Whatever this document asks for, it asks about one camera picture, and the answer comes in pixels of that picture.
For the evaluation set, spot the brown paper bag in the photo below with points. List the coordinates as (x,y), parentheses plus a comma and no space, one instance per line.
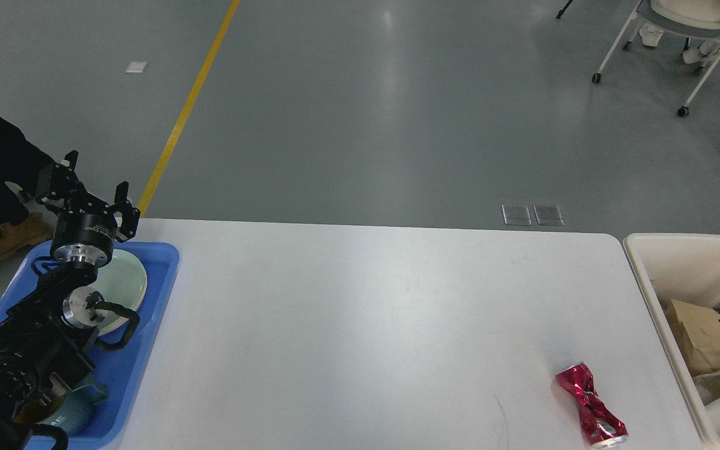
(696,329)

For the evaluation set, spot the white plastic bin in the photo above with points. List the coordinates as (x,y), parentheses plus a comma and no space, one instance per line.
(685,267)

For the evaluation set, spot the teal mug yellow inside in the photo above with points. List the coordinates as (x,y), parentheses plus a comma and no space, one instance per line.
(72,412)

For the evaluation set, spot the blue plastic tray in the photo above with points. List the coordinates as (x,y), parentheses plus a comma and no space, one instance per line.
(121,371)

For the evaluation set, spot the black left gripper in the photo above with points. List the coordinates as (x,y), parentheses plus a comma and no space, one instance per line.
(82,236)

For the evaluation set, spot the floor outlet plate right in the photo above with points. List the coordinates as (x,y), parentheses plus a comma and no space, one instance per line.
(548,215)

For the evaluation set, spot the white rolling chair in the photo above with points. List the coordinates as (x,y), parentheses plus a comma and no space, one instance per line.
(690,19)

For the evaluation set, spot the seated person white shoes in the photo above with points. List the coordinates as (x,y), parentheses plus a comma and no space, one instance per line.
(652,35)

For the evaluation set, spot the floor outlet plate left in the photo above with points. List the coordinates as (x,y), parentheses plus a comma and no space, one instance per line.
(516,215)

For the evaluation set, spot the yellow plate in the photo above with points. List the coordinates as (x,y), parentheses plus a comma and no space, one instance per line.
(112,322)

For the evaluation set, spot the red soda can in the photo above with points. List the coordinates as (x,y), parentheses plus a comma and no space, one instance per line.
(600,428)

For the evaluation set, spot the green plate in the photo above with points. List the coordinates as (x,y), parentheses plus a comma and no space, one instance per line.
(123,281)

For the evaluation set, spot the floor outlet plate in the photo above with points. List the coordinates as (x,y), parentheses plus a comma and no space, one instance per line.
(548,215)
(516,215)

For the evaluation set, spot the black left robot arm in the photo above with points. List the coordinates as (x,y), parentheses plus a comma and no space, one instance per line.
(46,337)

